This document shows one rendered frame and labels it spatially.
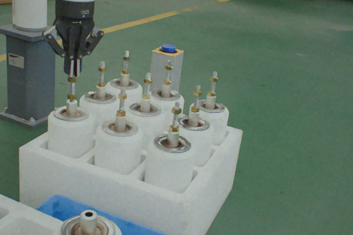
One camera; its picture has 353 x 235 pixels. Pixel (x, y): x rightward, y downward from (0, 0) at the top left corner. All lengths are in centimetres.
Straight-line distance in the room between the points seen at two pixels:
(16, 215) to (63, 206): 18
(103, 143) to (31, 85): 59
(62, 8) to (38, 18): 54
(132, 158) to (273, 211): 45
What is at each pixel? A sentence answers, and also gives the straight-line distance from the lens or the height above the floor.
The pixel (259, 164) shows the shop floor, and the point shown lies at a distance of 143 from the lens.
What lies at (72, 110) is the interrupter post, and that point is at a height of 26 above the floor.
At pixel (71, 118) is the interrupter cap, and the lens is 98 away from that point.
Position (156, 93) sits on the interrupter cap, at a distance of 114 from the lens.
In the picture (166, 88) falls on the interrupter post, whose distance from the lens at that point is 113.
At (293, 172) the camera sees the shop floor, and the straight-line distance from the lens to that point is 143.
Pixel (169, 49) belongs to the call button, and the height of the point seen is 33.
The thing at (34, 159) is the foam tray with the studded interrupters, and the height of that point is 17.
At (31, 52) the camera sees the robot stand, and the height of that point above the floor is 24.
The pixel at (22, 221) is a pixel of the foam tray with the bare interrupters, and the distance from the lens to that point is 82.
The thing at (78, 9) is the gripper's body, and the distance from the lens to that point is 89.
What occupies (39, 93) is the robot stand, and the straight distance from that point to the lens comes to 148.
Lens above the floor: 66
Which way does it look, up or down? 22 degrees down
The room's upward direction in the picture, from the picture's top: 7 degrees clockwise
